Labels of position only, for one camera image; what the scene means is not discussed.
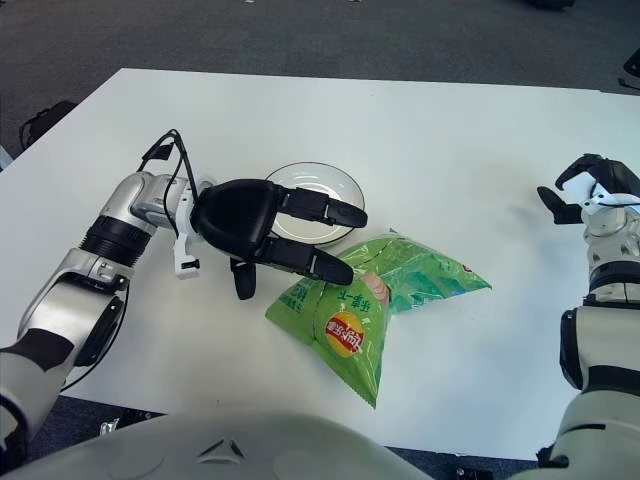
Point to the black floor object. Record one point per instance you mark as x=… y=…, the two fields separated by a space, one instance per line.
x=550 y=2

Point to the black bag on floor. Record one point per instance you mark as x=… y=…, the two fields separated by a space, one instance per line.
x=45 y=122

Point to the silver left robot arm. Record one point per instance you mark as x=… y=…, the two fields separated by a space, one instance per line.
x=75 y=290

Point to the green potato chip bag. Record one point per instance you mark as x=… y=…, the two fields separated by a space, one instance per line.
x=360 y=310

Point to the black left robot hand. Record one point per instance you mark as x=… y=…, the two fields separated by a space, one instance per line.
x=235 y=210

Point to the grey robot torso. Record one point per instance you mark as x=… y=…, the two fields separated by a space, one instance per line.
x=250 y=450

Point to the white plate with black rim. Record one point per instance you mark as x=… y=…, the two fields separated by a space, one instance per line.
x=320 y=177

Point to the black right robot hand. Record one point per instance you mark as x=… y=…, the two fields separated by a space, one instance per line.
x=615 y=185

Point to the white table leg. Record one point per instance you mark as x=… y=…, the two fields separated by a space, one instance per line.
x=4 y=157

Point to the black chair base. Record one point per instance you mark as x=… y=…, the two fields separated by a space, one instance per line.
x=631 y=67

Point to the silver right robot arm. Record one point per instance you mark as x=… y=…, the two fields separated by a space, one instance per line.
x=605 y=350

